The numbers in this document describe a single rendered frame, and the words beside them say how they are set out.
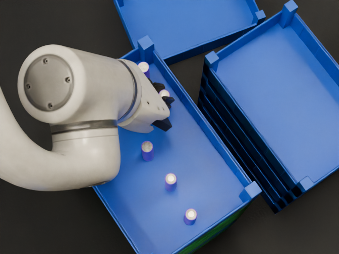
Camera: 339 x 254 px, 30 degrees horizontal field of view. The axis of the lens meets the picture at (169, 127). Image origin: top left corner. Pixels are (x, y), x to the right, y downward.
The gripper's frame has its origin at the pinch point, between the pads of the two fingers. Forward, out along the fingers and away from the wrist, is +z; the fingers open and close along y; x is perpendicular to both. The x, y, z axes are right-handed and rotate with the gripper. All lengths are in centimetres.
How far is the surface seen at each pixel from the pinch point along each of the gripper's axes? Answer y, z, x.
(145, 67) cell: -5.3, 1.2, 1.0
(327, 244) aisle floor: 36, 51, -2
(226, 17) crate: -20, 56, 10
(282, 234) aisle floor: 28, 49, -8
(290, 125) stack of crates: 12.4, 30.1, 9.7
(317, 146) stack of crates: 18.5, 30.7, 11.1
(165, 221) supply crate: 15.5, 2.6, -11.4
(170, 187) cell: 12.1, 0.3, -6.5
